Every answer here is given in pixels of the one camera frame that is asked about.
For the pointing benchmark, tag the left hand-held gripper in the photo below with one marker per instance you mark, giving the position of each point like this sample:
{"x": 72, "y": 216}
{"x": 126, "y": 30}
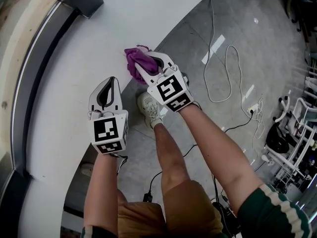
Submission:
{"x": 106, "y": 130}

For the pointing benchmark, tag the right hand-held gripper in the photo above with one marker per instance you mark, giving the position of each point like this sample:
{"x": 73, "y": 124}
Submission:
{"x": 169, "y": 89}

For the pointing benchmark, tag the purple cloth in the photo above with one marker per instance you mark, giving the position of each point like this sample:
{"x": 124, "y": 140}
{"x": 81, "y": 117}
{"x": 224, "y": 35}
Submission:
{"x": 141, "y": 61}

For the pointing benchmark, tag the person's left forearm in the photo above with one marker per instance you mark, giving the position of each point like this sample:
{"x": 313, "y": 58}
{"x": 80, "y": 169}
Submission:
{"x": 101, "y": 195}

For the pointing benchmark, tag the person's right forearm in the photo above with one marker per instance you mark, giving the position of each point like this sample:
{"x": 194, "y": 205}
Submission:
{"x": 218, "y": 157}

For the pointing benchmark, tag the white sneaker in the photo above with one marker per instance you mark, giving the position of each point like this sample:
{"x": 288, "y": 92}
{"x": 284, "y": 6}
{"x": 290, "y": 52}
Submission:
{"x": 87, "y": 169}
{"x": 149, "y": 108}

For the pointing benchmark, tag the person's right leg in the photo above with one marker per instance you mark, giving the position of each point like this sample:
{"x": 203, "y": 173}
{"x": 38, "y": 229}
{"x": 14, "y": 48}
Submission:
{"x": 171, "y": 157}

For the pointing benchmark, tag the white power strip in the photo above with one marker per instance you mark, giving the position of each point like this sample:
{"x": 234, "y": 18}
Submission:
{"x": 253, "y": 109}

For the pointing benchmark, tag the black bag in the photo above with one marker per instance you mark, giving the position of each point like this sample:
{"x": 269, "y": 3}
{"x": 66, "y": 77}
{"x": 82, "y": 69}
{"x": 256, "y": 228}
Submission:
{"x": 277, "y": 137}

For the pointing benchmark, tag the tan shorts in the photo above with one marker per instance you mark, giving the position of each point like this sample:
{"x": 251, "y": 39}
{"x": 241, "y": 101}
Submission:
{"x": 185, "y": 214}

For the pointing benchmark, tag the white metal chair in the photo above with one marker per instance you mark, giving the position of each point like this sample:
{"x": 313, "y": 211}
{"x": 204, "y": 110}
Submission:
{"x": 299, "y": 123}

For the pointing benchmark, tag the green sweatshirt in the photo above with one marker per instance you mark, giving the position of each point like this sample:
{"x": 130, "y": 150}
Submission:
{"x": 275, "y": 217}

